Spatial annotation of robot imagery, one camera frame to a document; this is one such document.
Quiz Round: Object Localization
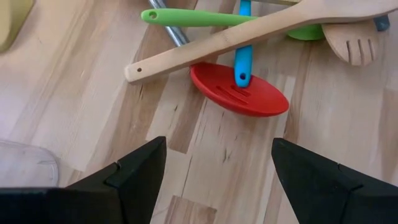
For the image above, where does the yellow plastic bin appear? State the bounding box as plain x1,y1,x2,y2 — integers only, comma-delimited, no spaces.
0,0,35,53

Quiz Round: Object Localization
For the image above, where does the red slotted spoon steel handle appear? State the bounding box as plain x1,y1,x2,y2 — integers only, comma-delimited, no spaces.
148,0,290,118

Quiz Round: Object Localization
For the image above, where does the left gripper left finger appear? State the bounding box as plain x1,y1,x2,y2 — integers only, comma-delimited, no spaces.
0,136,167,224

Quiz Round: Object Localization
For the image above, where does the wooden salad fork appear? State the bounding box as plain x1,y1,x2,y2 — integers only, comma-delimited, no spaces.
322,19,381,67

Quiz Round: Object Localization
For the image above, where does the blue silicone spatula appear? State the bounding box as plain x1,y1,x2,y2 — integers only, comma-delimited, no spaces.
233,0,254,88

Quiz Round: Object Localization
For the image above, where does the long wooden slotted turner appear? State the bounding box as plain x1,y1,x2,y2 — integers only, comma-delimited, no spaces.
124,0,398,84

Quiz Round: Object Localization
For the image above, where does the green silicone spatula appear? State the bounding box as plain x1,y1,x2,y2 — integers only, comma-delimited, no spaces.
141,8,326,42

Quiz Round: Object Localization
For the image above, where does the clear plastic container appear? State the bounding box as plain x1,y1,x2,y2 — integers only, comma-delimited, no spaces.
0,139,60,189

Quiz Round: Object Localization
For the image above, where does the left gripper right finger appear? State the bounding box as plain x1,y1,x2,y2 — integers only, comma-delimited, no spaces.
271,138,398,224

